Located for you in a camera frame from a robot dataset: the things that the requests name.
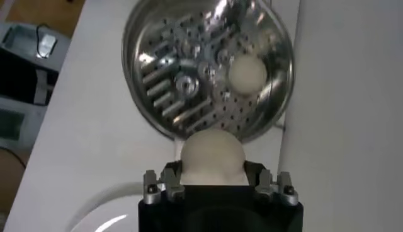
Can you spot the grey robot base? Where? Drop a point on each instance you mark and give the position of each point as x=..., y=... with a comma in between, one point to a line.
x=22, y=123

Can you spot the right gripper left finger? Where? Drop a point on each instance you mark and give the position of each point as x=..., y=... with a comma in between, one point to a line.
x=171, y=186

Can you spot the white round plate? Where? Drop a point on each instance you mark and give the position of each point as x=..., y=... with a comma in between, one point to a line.
x=119, y=211

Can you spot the white steamed baozi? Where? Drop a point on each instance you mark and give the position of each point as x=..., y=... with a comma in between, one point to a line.
x=212, y=157
x=247, y=78

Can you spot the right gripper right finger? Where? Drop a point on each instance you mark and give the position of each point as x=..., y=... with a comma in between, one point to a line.
x=266, y=186

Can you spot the stainless steel steamer basket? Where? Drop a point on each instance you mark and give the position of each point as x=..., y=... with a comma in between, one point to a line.
x=176, y=41

